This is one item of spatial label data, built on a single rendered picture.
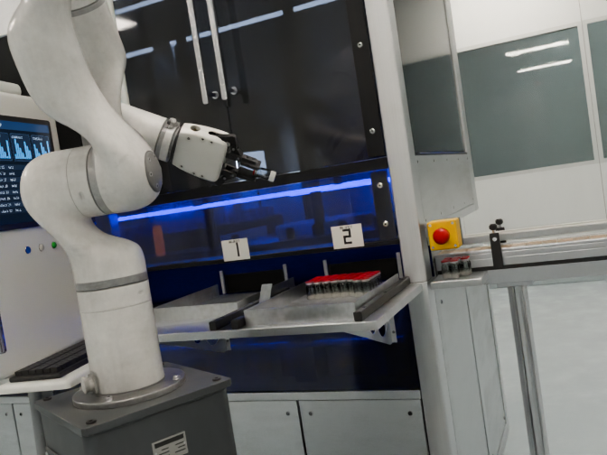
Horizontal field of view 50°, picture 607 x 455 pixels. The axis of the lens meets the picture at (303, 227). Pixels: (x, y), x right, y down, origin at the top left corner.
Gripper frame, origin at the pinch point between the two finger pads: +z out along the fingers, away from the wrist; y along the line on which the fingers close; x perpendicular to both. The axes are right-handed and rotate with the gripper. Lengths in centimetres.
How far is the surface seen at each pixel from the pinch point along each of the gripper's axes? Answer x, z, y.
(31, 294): -12, -46, 68
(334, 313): 13.6, 26.3, 18.2
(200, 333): 11.6, 1.3, 37.8
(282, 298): -6.3, 17.5, 36.0
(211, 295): -30, 1, 64
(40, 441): 3, -33, 109
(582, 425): -77, 165, 114
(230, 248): -32, 1, 47
